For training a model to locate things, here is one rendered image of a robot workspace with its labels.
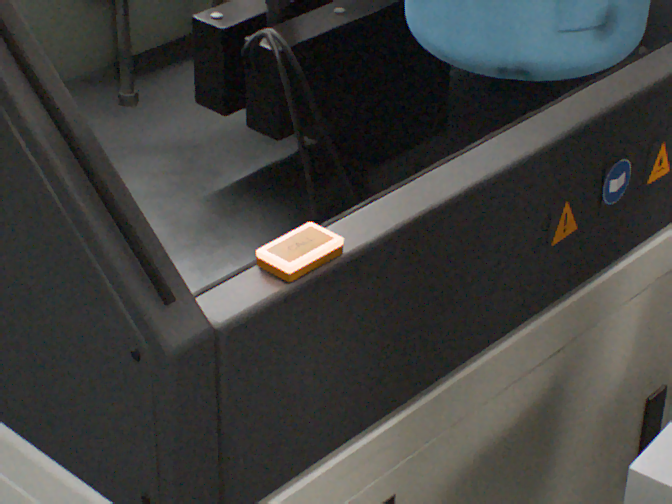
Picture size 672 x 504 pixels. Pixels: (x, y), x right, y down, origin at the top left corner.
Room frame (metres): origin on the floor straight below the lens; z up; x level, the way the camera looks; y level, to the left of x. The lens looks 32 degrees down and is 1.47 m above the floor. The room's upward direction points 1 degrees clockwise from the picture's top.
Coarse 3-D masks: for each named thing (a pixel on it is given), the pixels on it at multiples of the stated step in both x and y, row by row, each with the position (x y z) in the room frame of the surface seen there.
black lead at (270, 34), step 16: (256, 32) 1.04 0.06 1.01; (272, 32) 1.02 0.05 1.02; (256, 48) 1.05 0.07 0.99; (272, 48) 1.00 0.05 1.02; (288, 48) 1.01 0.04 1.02; (256, 64) 1.08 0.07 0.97; (288, 80) 0.99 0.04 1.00; (304, 80) 0.99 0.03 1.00; (288, 96) 0.98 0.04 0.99; (320, 128) 0.98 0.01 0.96; (304, 144) 0.96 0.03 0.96; (304, 160) 0.96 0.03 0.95; (336, 160) 0.97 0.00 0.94; (352, 192) 0.97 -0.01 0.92
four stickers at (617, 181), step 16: (656, 144) 1.11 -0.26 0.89; (624, 160) 1.07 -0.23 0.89; (656, 160) 1.11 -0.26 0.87; (608, 176) 1.06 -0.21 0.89; (624, 176) 1.07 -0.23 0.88; (656, 176) 1.11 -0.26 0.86; (576, 192) 1.02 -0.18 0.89; (608, 192) 1.06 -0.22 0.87; (624, 192) 1.08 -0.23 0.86; (560, 208) 1.01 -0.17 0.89; (576, 208) 1.03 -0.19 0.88; (560, 224) 1.01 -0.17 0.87; (576, 224) 1.03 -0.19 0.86; (560, 240) 1.01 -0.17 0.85
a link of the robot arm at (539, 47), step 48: (432, 0) 0.41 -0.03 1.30; (480, 0) 0.40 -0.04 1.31; (528, 0) 0.39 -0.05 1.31; (576, 0) 0.39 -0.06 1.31; (624, 0) 0.40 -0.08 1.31; (432, 48) 0.41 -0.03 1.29; (480, 48) 0.40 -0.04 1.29; (528, 48) 0.39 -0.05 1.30; (576, 48) 0.40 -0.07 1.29; (624, 48) 0.41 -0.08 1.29
